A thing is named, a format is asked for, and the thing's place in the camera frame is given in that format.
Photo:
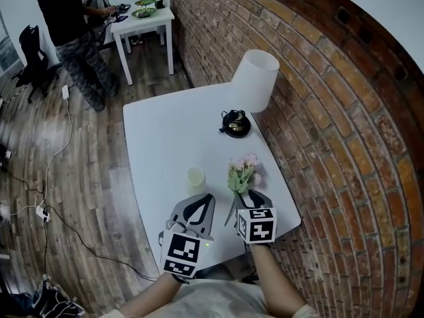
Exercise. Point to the pair of shoes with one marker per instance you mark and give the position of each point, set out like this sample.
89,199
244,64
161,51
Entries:
136,40

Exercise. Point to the person's right forearm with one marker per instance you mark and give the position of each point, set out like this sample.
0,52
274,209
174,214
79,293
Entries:
271,273

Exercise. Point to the small white side table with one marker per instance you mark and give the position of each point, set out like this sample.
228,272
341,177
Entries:
145,23

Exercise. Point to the glass window panel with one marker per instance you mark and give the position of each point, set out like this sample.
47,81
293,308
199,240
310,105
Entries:
6,48

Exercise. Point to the black office chair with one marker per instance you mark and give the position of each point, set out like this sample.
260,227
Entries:
33,61

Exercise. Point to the person's light shirt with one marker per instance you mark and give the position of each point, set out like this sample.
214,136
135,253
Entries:
215,301

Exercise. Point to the table lamp with white shade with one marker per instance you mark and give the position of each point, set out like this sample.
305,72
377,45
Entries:
255,78

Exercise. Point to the pink flowers with green stem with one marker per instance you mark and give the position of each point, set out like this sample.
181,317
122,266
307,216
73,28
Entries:
242,177

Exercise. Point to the person's left forearm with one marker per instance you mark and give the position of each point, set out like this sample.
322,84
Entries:
152,296

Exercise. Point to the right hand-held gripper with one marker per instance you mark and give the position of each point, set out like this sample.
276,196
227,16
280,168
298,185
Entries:
260,225

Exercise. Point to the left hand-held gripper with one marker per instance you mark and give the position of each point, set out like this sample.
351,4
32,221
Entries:
182,250

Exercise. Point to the white power adapter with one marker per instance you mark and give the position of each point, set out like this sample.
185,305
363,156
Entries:
65,92

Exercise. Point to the green tiered tray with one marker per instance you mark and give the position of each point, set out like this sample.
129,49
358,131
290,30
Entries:
144,12

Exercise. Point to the white vase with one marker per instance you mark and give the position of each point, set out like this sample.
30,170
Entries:
196,177

